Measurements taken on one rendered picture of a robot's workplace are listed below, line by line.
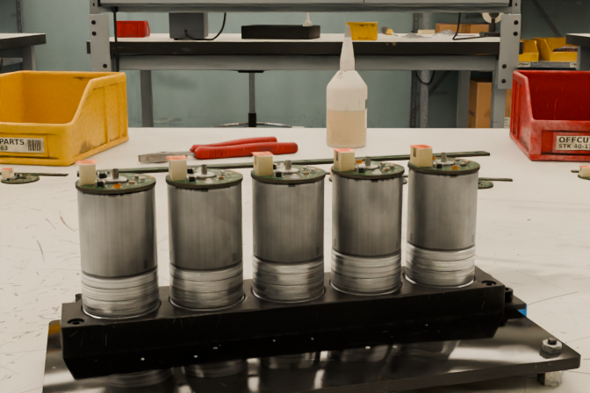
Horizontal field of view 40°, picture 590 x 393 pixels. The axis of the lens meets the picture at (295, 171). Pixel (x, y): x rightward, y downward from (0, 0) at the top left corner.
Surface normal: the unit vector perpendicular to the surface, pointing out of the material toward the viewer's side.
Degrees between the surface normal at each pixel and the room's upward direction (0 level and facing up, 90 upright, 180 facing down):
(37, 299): 0
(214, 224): 90
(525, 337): 0
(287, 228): 90
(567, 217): 0
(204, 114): 90
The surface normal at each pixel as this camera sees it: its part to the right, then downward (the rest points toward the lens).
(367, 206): -0.05, 0.20
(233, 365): 0.00, -0.98
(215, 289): 0.29, 0.19
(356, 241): -0.31, 0.19
